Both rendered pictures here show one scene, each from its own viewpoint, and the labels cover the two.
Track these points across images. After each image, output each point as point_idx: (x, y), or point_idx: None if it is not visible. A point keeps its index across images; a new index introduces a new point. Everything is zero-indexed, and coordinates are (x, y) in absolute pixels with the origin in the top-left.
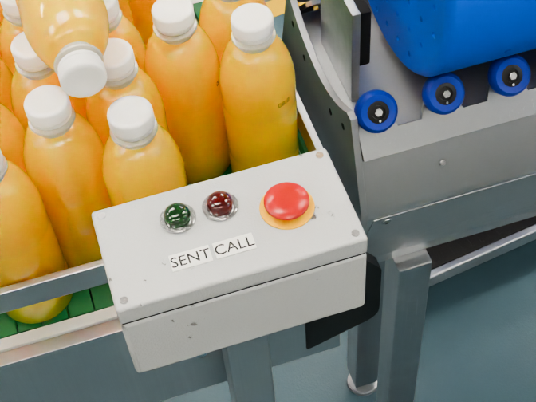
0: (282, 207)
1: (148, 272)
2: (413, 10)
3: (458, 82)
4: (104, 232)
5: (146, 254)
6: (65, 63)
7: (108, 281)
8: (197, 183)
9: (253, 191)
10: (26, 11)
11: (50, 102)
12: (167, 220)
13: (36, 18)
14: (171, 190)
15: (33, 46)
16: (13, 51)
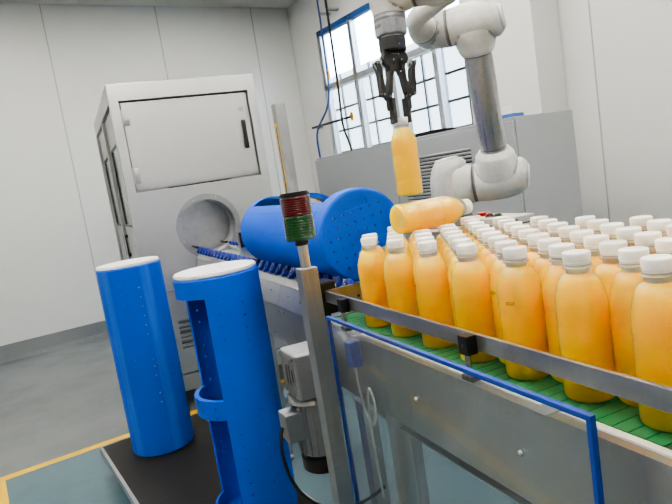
0: (486, 211)
1: (518, 214)
2: (384, 243)
3: None
4: (510, 217)
5: (513, 215)
6: (467, 200)
7: (525, 215)
8: (483, 219)
9: (481, 217)
10: (450, 201)
11: (471, 219)
12: (501, 213)
13: (453, 199)
14: (488, 219)
15: (459, 207)
16: (452, 224)
